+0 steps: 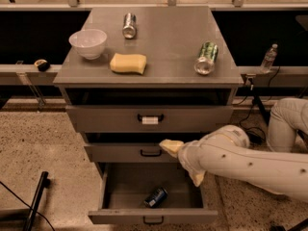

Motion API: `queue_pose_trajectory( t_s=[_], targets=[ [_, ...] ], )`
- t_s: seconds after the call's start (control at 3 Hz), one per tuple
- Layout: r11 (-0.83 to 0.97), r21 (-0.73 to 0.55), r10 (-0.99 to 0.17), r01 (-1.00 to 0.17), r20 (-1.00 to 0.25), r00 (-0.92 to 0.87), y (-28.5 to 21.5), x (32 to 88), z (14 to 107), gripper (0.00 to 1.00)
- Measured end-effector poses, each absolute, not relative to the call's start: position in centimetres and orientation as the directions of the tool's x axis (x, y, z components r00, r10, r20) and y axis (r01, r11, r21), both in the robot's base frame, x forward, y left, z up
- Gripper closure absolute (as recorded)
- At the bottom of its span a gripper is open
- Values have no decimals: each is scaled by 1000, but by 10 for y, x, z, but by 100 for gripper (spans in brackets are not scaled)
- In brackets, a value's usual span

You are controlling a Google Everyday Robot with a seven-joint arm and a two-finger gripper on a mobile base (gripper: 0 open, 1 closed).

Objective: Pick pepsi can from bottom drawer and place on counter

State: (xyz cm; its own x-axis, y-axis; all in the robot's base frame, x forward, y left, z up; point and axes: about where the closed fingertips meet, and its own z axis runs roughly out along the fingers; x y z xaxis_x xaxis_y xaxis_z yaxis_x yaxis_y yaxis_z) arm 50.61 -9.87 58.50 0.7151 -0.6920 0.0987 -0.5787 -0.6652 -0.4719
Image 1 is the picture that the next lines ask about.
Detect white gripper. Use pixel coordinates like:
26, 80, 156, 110
159, 140, 205, 187

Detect blue pepsi can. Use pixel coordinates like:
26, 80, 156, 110
143, 188, 167, 208

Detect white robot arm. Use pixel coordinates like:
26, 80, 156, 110
160, 125, 308, 202

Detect grey bottom drawer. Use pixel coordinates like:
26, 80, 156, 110
89, 163, 218, 225

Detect grey drawer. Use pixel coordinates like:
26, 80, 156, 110
89, 163, 218, 225
66, 105, 233, 133
84, 143, 176, 163

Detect grey middle drawer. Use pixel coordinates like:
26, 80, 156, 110
84, 143, 176, 163

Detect green can lying down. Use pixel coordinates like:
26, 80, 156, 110
194, 41, 218, 75

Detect grey drawer cabinet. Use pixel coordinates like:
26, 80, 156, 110
52, 5, 244, 166

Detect grey top drawer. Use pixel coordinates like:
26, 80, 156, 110
66, 105, 233, 133

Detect silver can lying down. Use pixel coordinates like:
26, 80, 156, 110
122, 13, 137, 39

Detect person leg beige trousers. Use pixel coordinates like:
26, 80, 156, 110
267, 98, 308, 152

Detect yellow sponge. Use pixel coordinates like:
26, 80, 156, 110
110, 53, 146, 74

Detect clear plastic water bottle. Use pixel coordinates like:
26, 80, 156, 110
261, 43, 278, 73

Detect black chair base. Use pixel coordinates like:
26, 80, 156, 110
269, 218, 308, 231

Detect black stand leg left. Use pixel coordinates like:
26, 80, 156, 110
23, 171, 50, 231

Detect white bowl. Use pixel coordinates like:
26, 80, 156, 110
68, 29, 108, 60

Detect black yellow tape measure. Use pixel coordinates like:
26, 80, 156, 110
35, 59, 50, 72

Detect white label on handle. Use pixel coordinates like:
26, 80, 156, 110
141, 116, 159, 125

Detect black power adapter with cable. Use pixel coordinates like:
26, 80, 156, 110
232, 65, 282, 146

